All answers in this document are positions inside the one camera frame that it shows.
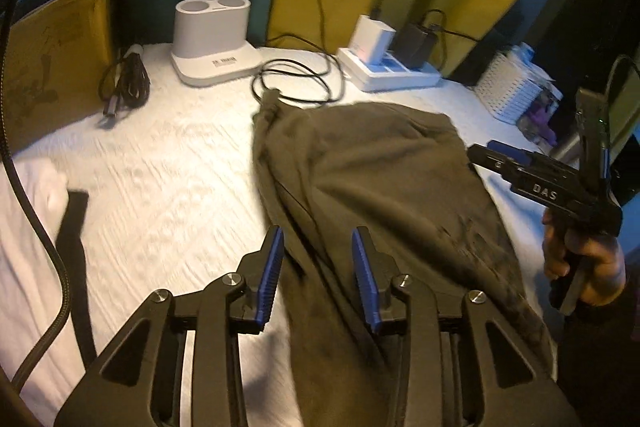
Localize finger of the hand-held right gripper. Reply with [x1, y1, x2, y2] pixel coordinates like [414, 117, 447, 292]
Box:
[486, 139, 540, 164]
[467, 144, 516, 188]

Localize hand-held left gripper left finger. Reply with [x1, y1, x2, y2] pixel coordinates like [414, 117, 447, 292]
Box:
[54, 226, 286, 427]

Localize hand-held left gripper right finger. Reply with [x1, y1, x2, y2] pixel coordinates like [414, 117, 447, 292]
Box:
[351, 227, 583, 427]

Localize dark olive t-shirt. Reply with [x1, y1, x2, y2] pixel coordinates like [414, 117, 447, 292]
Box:
[251, 89, 558, 427]

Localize person's right forearm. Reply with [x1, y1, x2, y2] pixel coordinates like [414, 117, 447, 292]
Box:
[560, 292, 640, 427]

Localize person's right hand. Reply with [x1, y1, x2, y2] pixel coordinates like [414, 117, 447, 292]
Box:
[542, 209, 627, 308]

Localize stainless steel tumbler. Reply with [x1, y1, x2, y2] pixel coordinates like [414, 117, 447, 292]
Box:
[550, 127, 585, 165]

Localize white perforated basket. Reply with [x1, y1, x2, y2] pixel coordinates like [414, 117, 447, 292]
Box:
[474, 52, 547, 126]

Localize packets in basket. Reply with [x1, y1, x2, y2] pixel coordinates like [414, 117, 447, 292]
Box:
[509, 42, 557, 84]

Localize white power strip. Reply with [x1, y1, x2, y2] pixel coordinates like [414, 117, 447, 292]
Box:
[336, 47, 442, 94]

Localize black charger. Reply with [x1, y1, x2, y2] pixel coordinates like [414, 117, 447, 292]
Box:
[395, 23, 439, 70]

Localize white textured tablecloth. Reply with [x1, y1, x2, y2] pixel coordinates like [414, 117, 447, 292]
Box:
[0, 42, 556, 427]

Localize white charger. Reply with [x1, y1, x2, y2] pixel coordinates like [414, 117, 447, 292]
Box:
[348, 16, 396, 65]

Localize white folded cloth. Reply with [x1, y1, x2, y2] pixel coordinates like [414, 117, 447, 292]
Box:
[0, 157, 98, 410]

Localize brown padded envelope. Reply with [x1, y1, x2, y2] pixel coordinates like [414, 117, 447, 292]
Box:
[0, 0, 120, 154]

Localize black charger cable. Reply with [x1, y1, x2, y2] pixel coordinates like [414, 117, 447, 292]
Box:
[251, 0, 385, 108]
[422, 9, 497, 44]

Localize black strap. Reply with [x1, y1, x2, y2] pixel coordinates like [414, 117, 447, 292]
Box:
[57, 189, 99, 360]

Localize bundled black cable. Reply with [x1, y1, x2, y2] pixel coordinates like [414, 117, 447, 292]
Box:
[97, 46, 152, 131]

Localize black braided cable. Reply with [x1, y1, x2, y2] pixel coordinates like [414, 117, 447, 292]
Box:
[0, 0, 72, 390]

